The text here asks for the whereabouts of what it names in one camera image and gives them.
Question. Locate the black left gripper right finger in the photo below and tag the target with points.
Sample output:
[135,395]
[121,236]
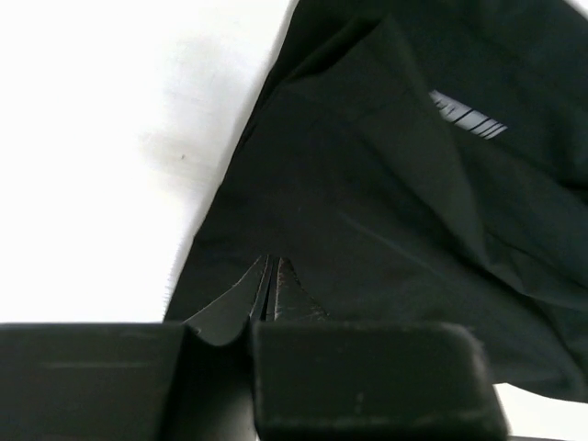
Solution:
[288,301]

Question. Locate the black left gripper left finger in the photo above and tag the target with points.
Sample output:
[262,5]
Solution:
[227,317]

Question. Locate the black shorts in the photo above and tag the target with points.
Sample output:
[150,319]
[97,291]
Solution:
[420,161]

